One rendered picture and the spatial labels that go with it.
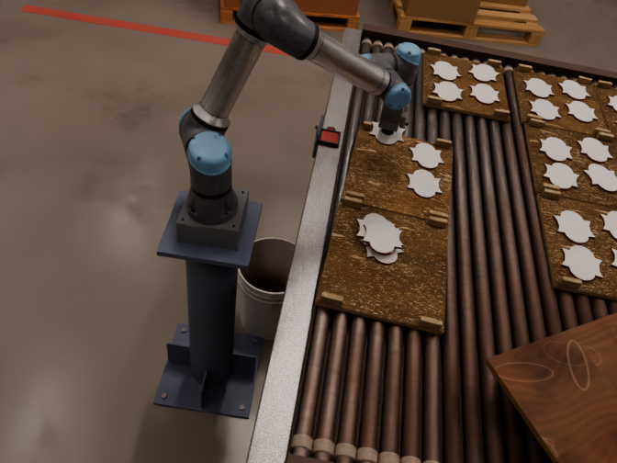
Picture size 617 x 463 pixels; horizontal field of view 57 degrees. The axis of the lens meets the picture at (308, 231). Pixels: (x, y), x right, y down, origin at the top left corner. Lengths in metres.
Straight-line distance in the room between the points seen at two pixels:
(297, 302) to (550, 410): 0.66
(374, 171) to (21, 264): 1.73
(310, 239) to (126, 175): 1.75
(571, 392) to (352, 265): 0.64
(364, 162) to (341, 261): 0.46
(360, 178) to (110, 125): 2.05
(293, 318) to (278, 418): 0.28
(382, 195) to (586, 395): 0.83
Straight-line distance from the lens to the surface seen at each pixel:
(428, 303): 1.62
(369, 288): 1.60
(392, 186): 1.91
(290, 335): 1.50
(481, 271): 1.78
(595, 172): 2.32
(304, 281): 1.60
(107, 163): 3.36
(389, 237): 1.70
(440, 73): 2.56
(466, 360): 1.58
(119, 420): 2.42
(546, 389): 1.47
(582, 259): 1.95
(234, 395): 2.42
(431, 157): 2.07
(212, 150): 1.57
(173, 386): 2.45
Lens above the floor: 2.17
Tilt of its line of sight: 46 degrees down
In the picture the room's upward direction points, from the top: 10 degrees clockwise
